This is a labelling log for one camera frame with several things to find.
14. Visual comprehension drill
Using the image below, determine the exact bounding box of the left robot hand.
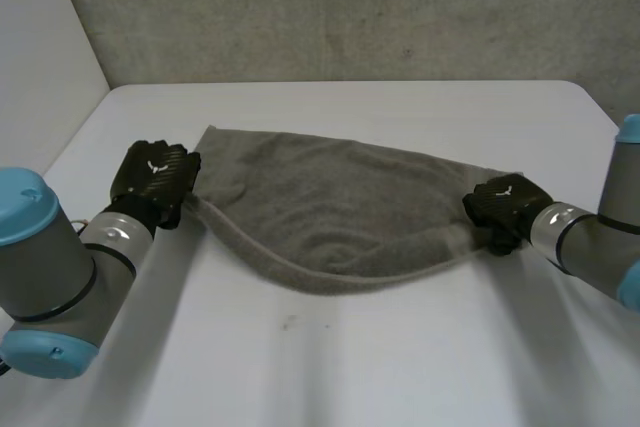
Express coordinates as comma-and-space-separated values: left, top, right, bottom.
106, 139, 203, 230

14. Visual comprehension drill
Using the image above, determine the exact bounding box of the grey towel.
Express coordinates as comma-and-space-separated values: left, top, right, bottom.
178, 122, 525, 297

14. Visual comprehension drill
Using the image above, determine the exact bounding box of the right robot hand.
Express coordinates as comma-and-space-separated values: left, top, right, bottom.
461, 172, 553, 256

